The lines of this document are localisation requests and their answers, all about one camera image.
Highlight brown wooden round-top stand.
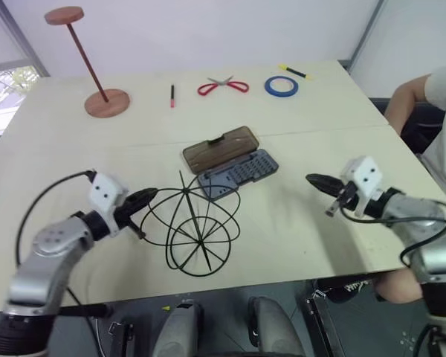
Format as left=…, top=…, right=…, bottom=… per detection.
left=44, top=6, right=132, bottom=119

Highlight grey partition post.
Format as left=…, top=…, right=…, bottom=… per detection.
left=347, top=0, right=390, bottom=75

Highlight grey window frame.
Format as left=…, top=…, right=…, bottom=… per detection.
left=0, top=0, right=51, bottom=78

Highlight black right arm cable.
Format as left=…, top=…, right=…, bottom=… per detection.
left=337, top=202, right=446, bottom=268

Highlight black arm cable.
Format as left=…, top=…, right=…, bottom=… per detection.
left=337, top=202, right=446, bottom=268
left=15, top=170, right=97, bottom=268

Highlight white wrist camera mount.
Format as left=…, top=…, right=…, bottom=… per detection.
left=340, top=155, right=383, bottom=219
left=88, top=173, right=129, bottom=237

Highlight person's black shorts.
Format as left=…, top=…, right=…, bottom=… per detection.
left=400, top=103, right=446, bottom=155

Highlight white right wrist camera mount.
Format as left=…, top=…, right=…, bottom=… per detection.
left=340, top=155, right=383, bottom=219

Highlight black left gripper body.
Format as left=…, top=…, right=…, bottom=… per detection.
left=113, top=195, right=146, bottom=239

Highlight yellow and black marker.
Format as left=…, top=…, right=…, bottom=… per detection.
left=278, top=64, right=315, bottom=81

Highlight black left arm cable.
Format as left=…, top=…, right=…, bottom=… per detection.
left=15, top=170, right=97, bottom=268

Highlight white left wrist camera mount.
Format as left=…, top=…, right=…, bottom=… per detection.
left=88, top=173, right=129, bottom=237

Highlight blue tape roll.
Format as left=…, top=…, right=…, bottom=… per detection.
left=264, top=75, right=300, bottom=99

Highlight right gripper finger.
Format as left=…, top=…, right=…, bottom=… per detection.
left=306, top=173, right=346, bottom=187
left=308, top=178, right=343, bottom=194

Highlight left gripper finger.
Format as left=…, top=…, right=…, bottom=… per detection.
left=133, top=190, right=159, bottom=210
left=128, top=188, right=159, bottom=202

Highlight grey rounded shape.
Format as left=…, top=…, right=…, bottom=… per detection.
left=152, top=301, right=205, bottom=357
left=248, top=296, right=306, bottom=357

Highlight person's bare leg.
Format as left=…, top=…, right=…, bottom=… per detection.
left=374, top=268, right=425, bottom=305

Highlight screwdriver bit case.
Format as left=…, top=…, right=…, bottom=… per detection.
left=181, top=126, right=279, bottom=202

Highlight black table frame leg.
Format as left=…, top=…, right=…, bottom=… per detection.
left=299, top=280, right=345, bottom=357

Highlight black wire frame basket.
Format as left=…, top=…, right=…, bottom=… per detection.
left=139, top=170, right=242, bottom=277

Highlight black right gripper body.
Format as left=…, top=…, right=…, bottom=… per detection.
left=326, top=181, right=360, bottom=217

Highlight red-handled scissors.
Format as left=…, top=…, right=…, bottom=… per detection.
left=197, top=75, right=251, bottom=97

